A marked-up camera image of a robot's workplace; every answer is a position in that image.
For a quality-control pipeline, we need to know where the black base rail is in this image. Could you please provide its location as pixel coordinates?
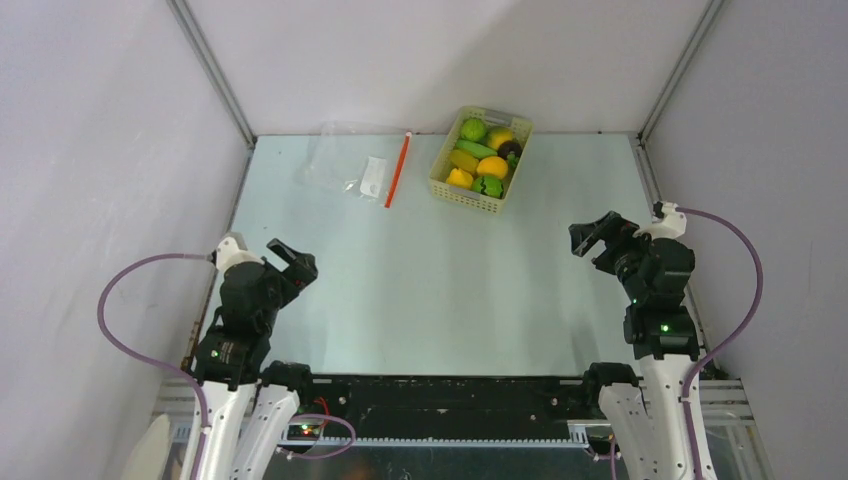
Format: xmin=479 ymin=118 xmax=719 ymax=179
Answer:
xmin=309 ymin=375 xmax=604 ymax=442

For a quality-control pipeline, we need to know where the dark mangosteen toy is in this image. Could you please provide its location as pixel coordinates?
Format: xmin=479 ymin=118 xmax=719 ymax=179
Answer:
xmin=497 ymin=140 xmax=523 ymax=164

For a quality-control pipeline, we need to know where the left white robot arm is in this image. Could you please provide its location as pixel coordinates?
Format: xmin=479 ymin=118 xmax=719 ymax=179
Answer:
xmin=181 ymin=233 xmax=318 ymax=479

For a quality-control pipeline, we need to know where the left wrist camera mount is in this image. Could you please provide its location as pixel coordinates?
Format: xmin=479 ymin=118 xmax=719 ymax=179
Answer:
xmin=212 ymin=232 xmax=264 ymax=273

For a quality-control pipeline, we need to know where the yellow mango toy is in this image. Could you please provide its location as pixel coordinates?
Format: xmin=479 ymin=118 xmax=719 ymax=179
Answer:
xmin=485 ymin=126 xmax=515 ymax=151

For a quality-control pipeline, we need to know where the cream plastic basket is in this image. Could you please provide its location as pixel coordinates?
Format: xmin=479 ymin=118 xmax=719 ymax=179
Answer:
xmin=429 ymin=106 xmax=534 ymax=214

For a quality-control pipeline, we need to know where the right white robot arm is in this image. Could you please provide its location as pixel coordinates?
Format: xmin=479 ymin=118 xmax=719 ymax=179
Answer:
xmin=569 ymin=211 xmax=716 ymax=479

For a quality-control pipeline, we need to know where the clear zip top bag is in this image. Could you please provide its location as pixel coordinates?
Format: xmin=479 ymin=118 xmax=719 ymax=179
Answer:
xmin=299 ymin=120 xmax=412 ymax=208

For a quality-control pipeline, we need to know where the yellow lemon toy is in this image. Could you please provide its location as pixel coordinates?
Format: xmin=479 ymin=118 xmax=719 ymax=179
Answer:
xmin=445 ymin=168 xmax=474 ymax=190

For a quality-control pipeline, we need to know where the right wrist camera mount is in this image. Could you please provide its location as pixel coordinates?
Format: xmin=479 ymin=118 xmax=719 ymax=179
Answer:
xmin=634 ymin=201 xmax=687 ymax=240

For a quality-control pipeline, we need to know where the yellow banana toy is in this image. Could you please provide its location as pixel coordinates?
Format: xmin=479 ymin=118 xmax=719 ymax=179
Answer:
xmin=448 ymin=149 xmax=479 ymax=174

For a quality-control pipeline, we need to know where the green watermelon toy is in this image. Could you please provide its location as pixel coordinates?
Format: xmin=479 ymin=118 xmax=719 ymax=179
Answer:
xmin=471 ymin=175 xmax=505 ymax=199

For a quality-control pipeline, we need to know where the green bitter gourd toy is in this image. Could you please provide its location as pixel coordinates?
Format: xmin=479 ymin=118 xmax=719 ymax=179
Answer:
xmin=455 ymin=138 xmax=498 ymax=159

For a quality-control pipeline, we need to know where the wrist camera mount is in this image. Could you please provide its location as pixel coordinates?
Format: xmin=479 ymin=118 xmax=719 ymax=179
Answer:
xmin=212 ymin=232 xmax=264 ymax=273
xmin=634 ymin=201 xmax=687 ymax=240

